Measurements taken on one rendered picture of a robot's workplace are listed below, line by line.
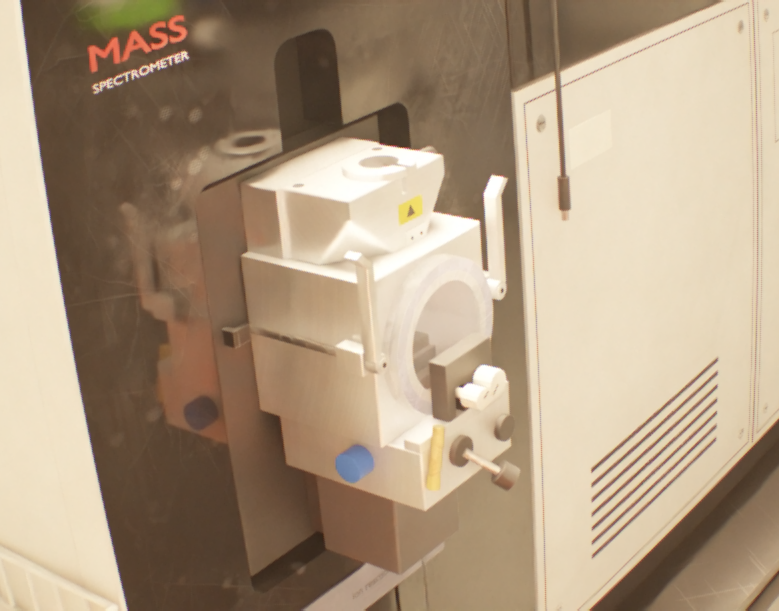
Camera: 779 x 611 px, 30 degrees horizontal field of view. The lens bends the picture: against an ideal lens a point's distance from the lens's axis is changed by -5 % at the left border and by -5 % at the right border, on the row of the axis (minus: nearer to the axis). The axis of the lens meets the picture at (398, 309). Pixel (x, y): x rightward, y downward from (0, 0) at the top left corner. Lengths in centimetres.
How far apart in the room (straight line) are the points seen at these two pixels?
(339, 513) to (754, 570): 63
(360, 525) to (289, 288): 16
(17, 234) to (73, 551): 19
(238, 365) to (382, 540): 14
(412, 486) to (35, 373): 21
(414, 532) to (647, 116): 43
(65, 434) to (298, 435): 16
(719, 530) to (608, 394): 35
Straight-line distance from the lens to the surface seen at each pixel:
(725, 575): 143
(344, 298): 78
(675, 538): 146
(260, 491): 88
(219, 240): 81
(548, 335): 109
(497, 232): 84
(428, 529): 90
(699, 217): 128
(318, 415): 83
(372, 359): 77
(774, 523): 151
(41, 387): 77
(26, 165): 71
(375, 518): 88
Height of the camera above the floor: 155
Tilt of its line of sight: 24 degrees down
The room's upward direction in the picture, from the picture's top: 5 degrees counter-clockwise
